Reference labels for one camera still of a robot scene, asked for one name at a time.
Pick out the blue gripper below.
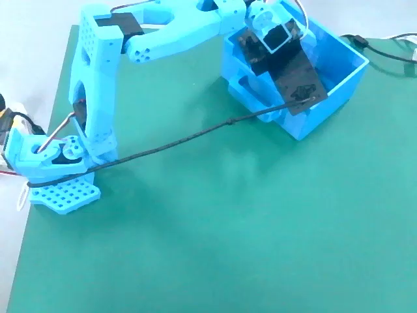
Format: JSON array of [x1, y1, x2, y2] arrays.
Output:
[[244, 0, 309, 53]]

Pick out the blue perforated robot base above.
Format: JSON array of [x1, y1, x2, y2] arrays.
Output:
[[5, 127, 102, 215]]

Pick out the blue plastic box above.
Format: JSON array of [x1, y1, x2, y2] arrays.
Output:
[[220, 0, 371, 142]]

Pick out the yellow black connector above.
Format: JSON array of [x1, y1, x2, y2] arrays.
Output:
[[0, 93, 16, 144]]

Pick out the white gripper wire loop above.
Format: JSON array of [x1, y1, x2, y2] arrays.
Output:
[[293, 0, 309, 40]]

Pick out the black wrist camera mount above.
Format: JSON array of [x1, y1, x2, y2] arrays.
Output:
[[236, 19, 328, 117]]

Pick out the black cable with ferrite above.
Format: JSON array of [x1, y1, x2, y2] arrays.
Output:
[[338, 34, 417, 63]]

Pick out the white cable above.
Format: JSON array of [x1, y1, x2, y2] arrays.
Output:
[[389, 31, 417, 62]]

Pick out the black camera cable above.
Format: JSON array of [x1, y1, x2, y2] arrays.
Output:
[[26, 96, 317, 189]]

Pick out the grey servo cable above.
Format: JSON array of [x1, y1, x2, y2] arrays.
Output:
[[38, 112, 76, 154]]

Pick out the black power cable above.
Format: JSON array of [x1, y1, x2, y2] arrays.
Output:
[[11, 112, 46, 136]]

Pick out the red white wire bundle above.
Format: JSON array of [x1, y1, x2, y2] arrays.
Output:
[[0, 156, 21, 179]]

